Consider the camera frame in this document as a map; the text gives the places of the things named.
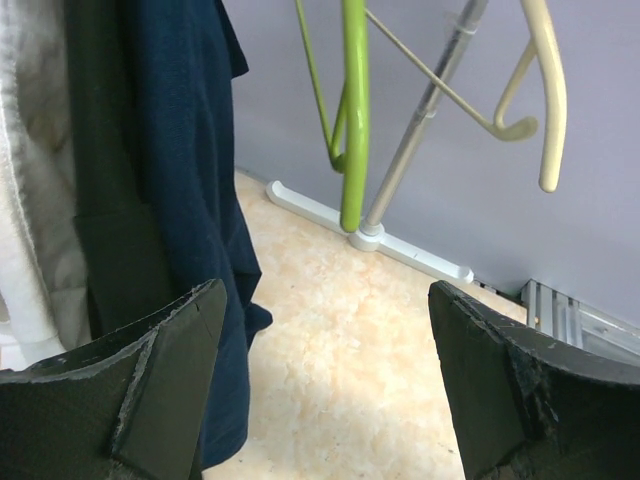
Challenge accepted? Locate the black t-shirt white trim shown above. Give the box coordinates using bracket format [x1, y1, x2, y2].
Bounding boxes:
[0, 0, 166, 374]

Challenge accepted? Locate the cream hanger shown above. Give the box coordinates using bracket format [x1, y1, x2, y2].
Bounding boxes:
[364, 0, 569, 194]

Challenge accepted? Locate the dark navy t-shirt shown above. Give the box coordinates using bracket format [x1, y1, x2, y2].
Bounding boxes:
[124, 0, 273, 468]

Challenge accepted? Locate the metal clothes rack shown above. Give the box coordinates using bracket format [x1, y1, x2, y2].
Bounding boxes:
[266, 0, 487, 284]

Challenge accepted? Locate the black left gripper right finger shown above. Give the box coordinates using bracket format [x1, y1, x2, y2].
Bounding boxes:
[428, 281, 639, 480]

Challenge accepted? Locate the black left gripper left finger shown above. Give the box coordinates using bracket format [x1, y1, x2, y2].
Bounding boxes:
[1, 280, 226, 479]

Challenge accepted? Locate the green hanger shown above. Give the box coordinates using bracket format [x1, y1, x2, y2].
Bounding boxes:
[296, 1, 370, 233]

